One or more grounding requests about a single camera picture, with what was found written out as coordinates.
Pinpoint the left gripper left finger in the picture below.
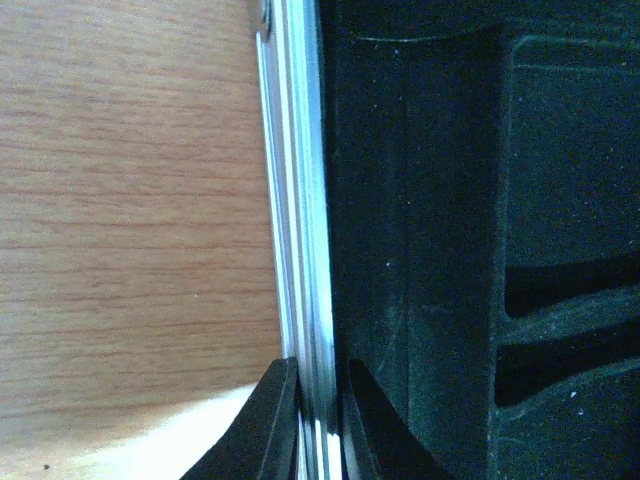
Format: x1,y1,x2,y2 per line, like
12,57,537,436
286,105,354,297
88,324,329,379
183,357,299,480

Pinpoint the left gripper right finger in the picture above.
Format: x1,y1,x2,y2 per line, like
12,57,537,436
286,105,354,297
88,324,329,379
342,359,450,479

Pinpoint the aluminium poker case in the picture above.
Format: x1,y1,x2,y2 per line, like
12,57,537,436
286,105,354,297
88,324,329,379
249,1,639,479

